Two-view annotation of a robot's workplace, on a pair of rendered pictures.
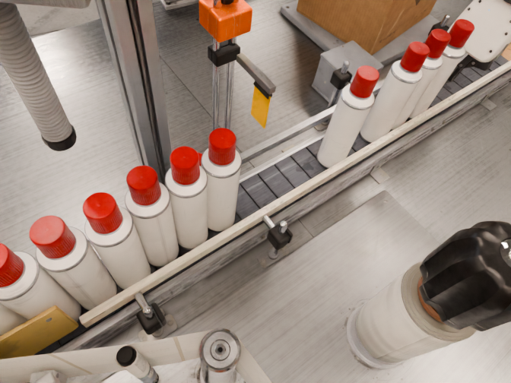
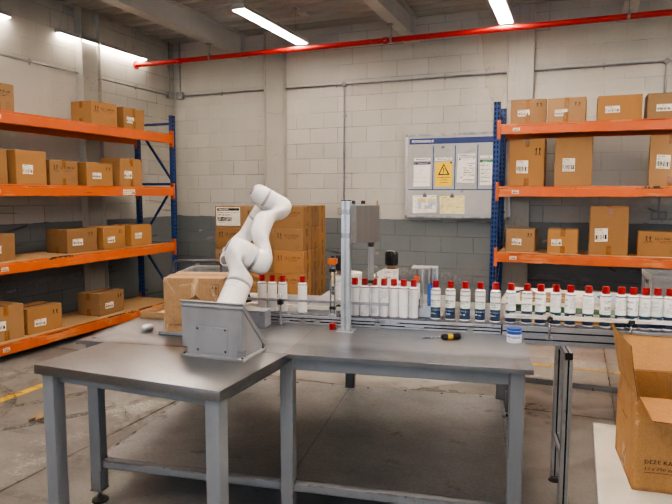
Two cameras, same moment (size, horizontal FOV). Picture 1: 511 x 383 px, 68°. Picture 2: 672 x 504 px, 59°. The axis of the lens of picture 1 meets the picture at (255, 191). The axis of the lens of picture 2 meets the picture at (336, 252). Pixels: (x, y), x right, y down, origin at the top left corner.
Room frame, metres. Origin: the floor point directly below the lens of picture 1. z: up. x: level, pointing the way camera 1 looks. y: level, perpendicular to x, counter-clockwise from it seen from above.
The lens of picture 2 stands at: (1.98, 2.73, 1.53)
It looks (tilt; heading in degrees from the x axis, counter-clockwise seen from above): 6 degrees down; 239
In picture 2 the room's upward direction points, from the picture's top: straight up
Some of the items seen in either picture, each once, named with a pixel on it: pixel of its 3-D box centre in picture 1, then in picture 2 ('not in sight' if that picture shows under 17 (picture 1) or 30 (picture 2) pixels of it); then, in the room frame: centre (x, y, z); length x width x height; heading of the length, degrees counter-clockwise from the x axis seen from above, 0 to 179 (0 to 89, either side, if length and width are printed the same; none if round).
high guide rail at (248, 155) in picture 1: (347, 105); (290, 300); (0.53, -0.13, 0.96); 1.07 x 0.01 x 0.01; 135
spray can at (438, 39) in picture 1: (412, 83); (272, 293); (0.58, -0.24, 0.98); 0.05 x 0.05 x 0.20
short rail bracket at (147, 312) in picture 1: (147, 310); not in sight; (0.12, 0.11, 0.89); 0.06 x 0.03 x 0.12; 45
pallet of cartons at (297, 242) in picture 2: not in sight; (272, 263); (-1.07, -3.75, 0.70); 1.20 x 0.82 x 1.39; 132
